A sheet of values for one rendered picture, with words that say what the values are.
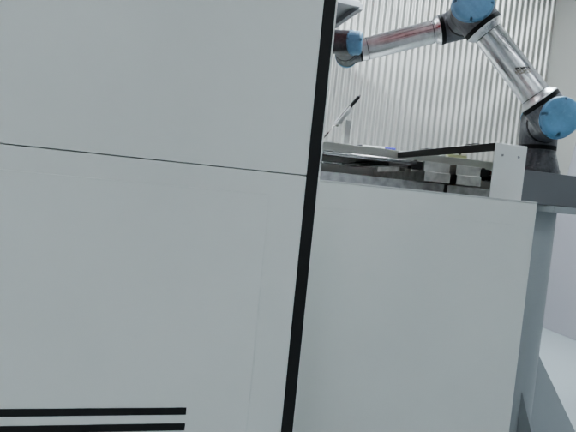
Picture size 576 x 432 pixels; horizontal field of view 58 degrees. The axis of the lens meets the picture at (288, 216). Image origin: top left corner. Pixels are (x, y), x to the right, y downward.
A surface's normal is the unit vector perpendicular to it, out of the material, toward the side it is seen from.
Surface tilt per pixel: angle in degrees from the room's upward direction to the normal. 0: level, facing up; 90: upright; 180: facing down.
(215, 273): 90
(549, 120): 94
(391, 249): 90
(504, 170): 90
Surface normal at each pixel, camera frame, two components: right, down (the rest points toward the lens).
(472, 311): 0.24, 0.07
